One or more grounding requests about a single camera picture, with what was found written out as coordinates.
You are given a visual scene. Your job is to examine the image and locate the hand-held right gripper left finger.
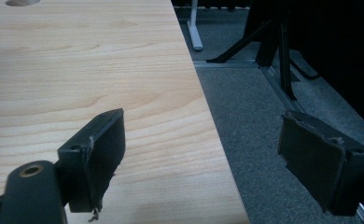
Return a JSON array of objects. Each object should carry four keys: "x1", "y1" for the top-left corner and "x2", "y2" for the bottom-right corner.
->
[{"x1": 57, "y1": 107, "x2": 127, "y2": 222}]

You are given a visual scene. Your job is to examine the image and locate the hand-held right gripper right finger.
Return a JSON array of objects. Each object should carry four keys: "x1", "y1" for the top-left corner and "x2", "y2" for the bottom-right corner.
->
[{"x1": 277, "y1": 110, "x2": 364, "y2": 217}]

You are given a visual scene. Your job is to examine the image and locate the black curtain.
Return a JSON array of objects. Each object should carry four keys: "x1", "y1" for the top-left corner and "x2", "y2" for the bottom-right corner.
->
[{"x1": 244, "y1": 0, "x2": 364, "y2": 135}]

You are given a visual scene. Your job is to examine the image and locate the black metal stand legs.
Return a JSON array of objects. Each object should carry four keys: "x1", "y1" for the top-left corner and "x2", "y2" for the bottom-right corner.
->
[{"x1": 205, "y1": 12, "x2": 298, "y2": 101}]

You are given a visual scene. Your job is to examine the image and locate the white metal table leg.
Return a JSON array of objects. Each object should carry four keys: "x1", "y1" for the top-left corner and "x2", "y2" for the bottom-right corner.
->
[{"x1": 187, "y1": 0, "x2": 204, "y2": 52}]

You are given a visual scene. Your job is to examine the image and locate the black cable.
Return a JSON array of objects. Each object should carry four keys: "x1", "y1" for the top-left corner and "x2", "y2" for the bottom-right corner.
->
[{"x1": 289, "y1": 59, "x2": 321, "y2": 80}]

